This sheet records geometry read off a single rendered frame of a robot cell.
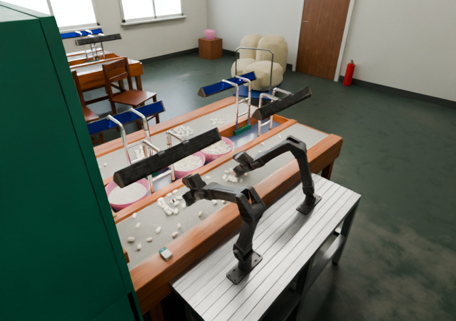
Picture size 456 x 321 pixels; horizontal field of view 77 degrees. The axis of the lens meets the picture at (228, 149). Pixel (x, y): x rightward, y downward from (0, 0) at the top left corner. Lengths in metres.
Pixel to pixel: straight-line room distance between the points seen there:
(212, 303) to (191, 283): 0.13
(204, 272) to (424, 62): 5.06
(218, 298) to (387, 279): 1.47
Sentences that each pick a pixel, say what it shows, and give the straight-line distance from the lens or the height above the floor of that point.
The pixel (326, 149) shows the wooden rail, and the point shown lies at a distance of 2.21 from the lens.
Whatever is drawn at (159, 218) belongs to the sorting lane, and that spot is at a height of 0.74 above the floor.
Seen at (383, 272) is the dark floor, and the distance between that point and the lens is 2.55.
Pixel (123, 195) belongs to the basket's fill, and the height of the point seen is 0.74.
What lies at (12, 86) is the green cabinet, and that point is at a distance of 0.74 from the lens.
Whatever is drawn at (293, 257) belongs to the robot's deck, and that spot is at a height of 0.67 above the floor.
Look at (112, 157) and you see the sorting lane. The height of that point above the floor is 0.74.
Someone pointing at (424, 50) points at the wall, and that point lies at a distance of 5.76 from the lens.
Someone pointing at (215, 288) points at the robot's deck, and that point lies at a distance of 1.42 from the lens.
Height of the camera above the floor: 1.87
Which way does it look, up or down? 32 degrees down
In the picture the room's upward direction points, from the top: straight up
